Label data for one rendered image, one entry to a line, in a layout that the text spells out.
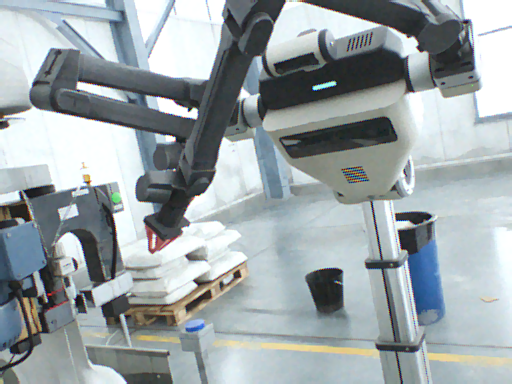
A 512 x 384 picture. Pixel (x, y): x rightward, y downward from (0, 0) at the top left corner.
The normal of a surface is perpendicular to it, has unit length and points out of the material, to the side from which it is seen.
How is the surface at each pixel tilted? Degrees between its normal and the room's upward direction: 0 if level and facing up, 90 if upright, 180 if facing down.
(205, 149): 131
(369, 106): 40
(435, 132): 90
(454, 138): 90
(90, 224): 90
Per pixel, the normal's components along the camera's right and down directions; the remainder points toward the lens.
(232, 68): 0.29, 0.80
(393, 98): -0.47, -0.61
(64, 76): 0.77, 0.20
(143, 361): -0.50, 0.22
